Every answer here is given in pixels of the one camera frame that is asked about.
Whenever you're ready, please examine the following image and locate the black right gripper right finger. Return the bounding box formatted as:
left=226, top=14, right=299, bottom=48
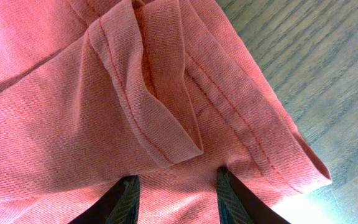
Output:
left=216, top=166, right=290, bottom=224

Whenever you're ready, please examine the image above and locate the red printed t-shirt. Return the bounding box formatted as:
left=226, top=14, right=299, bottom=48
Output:
left=0, top=1, right=332, bottom=223

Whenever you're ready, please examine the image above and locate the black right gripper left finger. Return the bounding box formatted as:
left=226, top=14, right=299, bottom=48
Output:
left=69, top=175, right=140, bottom=224

